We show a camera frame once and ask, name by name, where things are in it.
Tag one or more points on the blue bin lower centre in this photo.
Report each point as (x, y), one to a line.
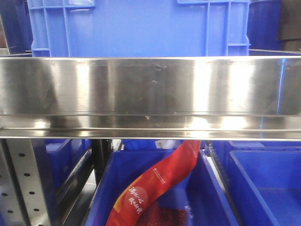
(199, 194)

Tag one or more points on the blue bin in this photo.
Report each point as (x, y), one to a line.
(64, 154)
(263, 180)
(199, 194)

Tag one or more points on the blue bin lower left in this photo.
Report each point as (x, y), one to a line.
(64, 154)

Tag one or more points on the blue bin lower right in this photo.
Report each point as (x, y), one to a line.
(263, 180)

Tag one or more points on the red printed snack bag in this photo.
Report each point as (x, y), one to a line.
(153, 183)

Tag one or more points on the large blue crate on shelf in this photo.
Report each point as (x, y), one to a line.
(139, 28)

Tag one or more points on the perforated metal shelf upright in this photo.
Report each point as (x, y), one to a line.
(22, 200)

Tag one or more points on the stainless steel shelf rail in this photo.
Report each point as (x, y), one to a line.
(206, 98)

